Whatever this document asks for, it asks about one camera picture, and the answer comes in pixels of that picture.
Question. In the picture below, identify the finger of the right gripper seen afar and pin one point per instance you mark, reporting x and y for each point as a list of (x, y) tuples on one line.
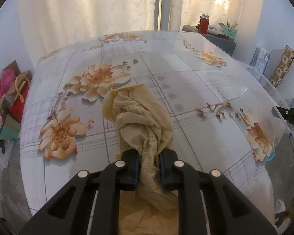
[(285, 114)]

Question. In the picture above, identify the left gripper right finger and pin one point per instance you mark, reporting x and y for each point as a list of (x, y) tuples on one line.
[(208, 203)]

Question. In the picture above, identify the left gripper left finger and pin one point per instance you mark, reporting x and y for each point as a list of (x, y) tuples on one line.
[(89, 202)]

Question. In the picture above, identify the beige cloth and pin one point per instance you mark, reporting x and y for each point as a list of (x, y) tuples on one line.
[(141, 123)]

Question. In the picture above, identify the blue plastic trash basket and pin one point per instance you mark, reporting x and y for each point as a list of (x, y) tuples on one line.
[(271, 156)]

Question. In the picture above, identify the orange patterned roll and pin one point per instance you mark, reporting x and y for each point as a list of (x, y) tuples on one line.
[(285, 62)]

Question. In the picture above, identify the blue white patterned box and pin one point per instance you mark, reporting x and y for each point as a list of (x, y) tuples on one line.
[(259, 61)]

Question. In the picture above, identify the floral plastic tablecloth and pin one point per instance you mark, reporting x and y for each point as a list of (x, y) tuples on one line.
[(150, 89)]

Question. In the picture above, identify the grey cabinet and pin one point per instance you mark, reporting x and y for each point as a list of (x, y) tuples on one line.
[(226, 45)]

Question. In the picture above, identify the teal utensil holder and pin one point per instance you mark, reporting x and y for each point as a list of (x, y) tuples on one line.
[(228, 29)]

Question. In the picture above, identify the red thermos bottle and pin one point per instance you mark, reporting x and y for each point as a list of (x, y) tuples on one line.
[(203, 24)]

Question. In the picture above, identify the red gift bag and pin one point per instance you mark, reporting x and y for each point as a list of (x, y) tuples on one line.
[(22, 85)]

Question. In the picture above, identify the pink fluffy item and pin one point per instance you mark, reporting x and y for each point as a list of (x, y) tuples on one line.
[(7, 78)]

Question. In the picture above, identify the cream patterned curtain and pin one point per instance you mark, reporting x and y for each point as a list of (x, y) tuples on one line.
[(48, 25)]

